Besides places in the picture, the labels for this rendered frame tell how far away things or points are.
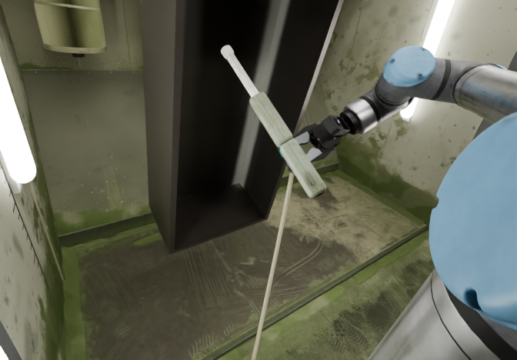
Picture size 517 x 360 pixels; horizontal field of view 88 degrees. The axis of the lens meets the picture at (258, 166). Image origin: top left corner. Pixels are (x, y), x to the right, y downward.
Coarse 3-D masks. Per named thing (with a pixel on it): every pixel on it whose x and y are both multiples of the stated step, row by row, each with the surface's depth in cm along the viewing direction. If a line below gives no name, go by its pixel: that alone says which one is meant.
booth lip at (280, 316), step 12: (408, 240) 224; (384, 252) 208; (348, 276) 185; (324, 288) 174; (312, 300) 168; (288, 312) 157; (264, 324) 149; (240, 336) 142; (252, 336) 144; (228, 348) 137
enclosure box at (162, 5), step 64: (192, 0) 101; (256, 0) 114; (320, 0) 103; (192, 64) 116; (256, 64) 134; (320, 64) 108; (192, 128) 137; (256, 128) 156; (192, 192) 166; (256, 192) 169
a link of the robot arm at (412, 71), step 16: (400, 48) 59; (416, 48) 58; (400, 64) 58; (416, 64) 57; (432, 64) 56; (384, 80) 63; (400, 80) 58; (416, 80) 57; (432, 80) 58; (384, 96) 66; (400, 96) 63; (416, 96) 62; (432, 96) 60
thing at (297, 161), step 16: (224, 48) 76; (240, 64) 76; (256, 96) 71; (256, 112) 71; (272, 112) 70; (272, 128) 69; (288, 128) 69; (288, 144) 68; (288, 160) 67; (304, 160) 66; (304, 176) 66; (320, 192) 65
